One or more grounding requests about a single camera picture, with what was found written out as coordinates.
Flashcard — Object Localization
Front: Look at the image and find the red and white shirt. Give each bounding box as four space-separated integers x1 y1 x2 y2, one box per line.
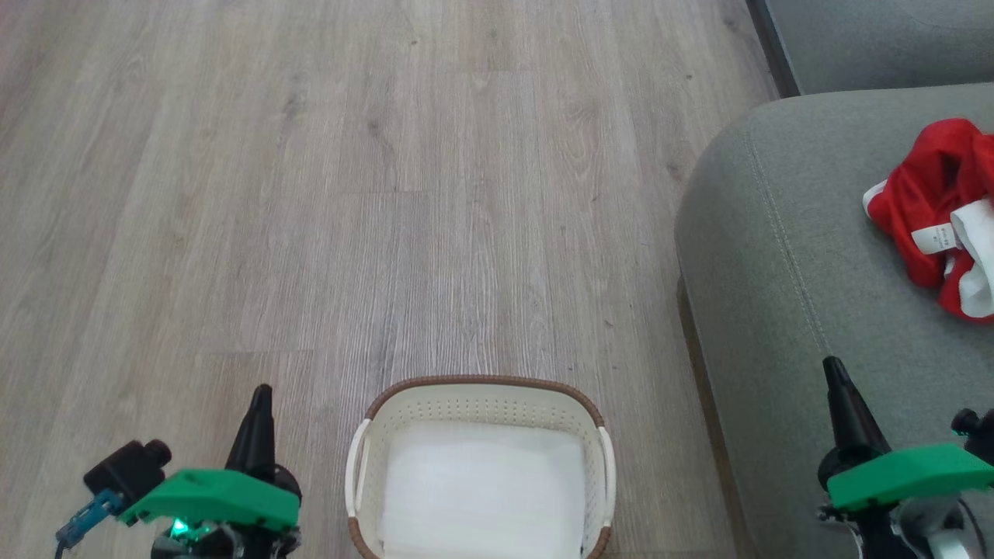
863 117 994 290

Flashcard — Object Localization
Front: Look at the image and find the white laundry basket brown rim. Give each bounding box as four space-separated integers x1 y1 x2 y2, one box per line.
345 375 617 559

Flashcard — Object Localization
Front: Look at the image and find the grey sofa back cushion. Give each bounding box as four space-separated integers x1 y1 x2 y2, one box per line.
745 0 994 99

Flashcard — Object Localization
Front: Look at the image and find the blue left camera connector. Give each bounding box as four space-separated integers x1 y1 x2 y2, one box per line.
55 488 127 549

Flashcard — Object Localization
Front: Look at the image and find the grey sofa seat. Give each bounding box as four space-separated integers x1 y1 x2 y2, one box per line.
673 82 994 559

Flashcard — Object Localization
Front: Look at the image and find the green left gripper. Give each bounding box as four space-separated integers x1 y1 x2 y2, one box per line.
116 384 303 546

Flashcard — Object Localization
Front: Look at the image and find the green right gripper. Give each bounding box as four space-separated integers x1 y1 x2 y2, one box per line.
816 356 994 515

